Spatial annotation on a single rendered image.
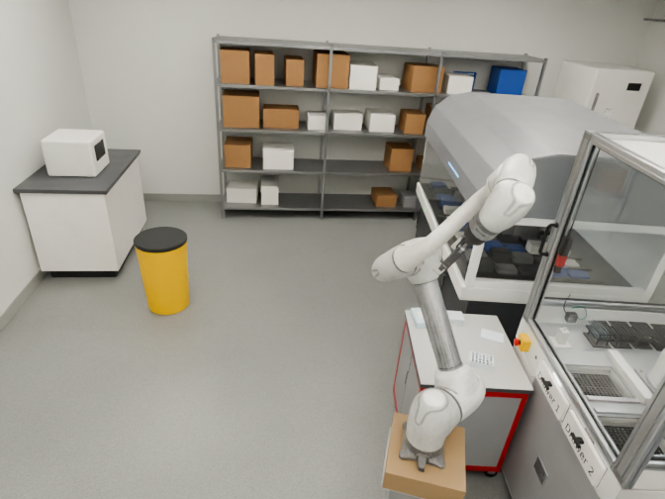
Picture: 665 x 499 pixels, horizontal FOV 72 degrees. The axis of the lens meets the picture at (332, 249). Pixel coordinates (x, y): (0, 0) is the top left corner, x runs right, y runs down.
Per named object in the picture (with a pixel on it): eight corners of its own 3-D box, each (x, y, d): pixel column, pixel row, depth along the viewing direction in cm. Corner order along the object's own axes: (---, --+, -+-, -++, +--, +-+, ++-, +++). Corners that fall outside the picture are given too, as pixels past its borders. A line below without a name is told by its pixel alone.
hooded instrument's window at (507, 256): (463, 284, 287) (479, 220, 265) (419, 183, 443) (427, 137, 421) (641, 296, 289) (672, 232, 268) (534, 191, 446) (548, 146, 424)
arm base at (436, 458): (397, 466, 177) (399, 457, 174) (403, 422, 196) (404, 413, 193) (444, 479, 174) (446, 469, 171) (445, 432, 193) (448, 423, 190)
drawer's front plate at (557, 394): (558, 421, 207) (566, 404, 202) (534, 375, 232) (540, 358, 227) (562, 422, 207) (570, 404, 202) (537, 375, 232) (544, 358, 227)
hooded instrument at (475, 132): (435, 391, 328) (495, 149, 242) (403, 260, 491) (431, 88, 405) (601, 401, 331) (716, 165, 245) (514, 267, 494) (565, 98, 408)
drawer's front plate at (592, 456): (592, 486, 179) (602, 468, 174) (561, 426, 205) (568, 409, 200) (597, 486, 179) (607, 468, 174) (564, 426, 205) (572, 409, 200)
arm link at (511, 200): (502, 242, 135) (513, 213, 142) (538, 214, 122) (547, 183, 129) (471, 222, 134) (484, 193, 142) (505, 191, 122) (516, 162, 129)
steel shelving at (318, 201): (221, 218, 552) (211, 37, 455) (225, 202, 595) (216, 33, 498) (503, 221, 600) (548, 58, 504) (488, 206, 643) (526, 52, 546)
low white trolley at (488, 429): (400, 478, 267) (421, 383, 230) (389, 397, 321) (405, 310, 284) (498, 483, 268) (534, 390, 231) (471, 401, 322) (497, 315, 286)
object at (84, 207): (39, 282, 413) (0, 150, 354) (84, 226, 512) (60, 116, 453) (123, 281, 422) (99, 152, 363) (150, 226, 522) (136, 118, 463)
